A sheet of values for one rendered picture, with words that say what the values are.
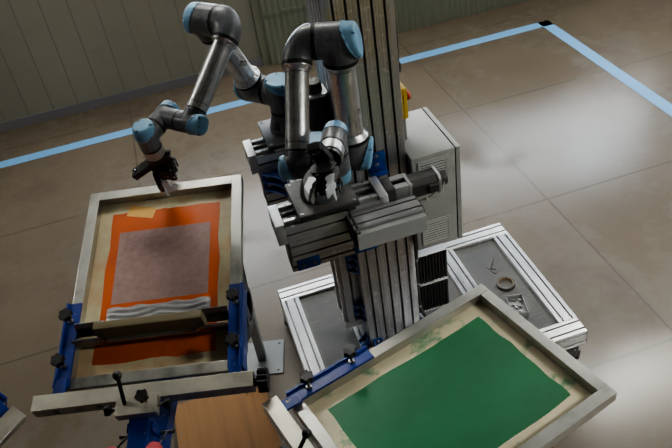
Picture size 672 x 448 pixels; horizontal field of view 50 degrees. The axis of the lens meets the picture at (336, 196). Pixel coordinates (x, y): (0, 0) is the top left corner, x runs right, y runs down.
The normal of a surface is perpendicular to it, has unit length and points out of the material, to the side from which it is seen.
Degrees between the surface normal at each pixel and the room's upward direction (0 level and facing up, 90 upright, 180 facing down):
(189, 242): 16
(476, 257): 0
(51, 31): 90
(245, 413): 0
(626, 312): 0
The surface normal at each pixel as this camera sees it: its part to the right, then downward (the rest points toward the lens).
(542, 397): -0.13, -0.79
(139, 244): -0.11, -0.60
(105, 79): 0.29, 0.54
